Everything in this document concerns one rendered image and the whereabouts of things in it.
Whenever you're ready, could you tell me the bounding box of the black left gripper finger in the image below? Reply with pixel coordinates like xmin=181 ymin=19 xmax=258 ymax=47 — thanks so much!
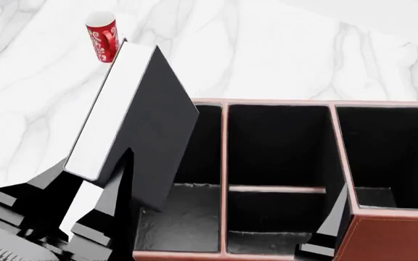
xmin=0 ymin=159 xmax=83 ymax=241
xmin=71 ymin=148 xmax=138 ymax=246

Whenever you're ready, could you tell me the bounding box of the red mug with white pattern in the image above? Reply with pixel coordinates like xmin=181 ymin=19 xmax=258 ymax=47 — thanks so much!
xmin=84 ymin=10 xmax=127 ymax=64

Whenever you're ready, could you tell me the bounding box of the brown leather caddy with compartments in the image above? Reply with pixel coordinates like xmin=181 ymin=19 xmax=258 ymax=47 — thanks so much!
xmin=132 ymin=98 xmax=418 ymax=261

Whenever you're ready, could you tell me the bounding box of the black book with white pages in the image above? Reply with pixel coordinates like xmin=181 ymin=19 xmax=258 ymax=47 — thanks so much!
xmin=63 ymin=37 xmax=200 ymax=213

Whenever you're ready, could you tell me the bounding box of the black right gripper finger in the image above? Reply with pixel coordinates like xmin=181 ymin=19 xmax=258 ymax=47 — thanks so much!
xmin=298 ymin=183 xmax=351 ymax=257

